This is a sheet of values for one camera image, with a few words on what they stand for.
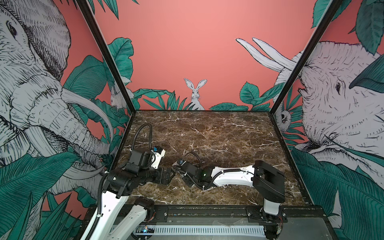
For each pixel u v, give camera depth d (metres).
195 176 0.63
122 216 0.45
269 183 0.46
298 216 0.76
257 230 0.70
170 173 0.61
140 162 0.49
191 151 0.98
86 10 0.70
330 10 0.70
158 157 0.61
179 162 0.74
